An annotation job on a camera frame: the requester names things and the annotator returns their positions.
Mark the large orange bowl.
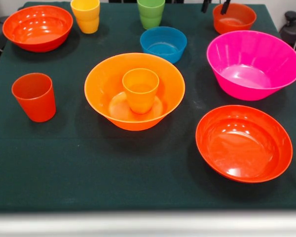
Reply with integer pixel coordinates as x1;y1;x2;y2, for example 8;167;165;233
84;52;186;131

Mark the black round device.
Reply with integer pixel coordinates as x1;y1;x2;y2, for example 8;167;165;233
278;11;296;54

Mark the large red bowl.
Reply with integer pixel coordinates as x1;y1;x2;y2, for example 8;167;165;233
195;105;294;184
2;5;74;52

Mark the small red bowl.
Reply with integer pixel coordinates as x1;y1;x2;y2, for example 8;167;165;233
213;3;258;35

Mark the yellow cup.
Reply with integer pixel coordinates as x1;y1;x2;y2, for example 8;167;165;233
70;0;101;35

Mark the red cup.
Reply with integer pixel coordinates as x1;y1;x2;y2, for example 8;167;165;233
11;73;57;123

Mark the green cup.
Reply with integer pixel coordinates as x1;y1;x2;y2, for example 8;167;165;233
137;0;166;30

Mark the orange cup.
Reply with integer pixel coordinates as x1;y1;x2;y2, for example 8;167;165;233
122;68;160;115

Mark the blue bowl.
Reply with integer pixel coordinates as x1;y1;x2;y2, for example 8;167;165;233
140;26;187;64

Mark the large pink bowl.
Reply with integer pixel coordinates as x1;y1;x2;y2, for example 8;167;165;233
206;30;296;101

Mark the dark green table cloth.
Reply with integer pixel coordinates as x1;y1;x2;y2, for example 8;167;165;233
0;1;296;213

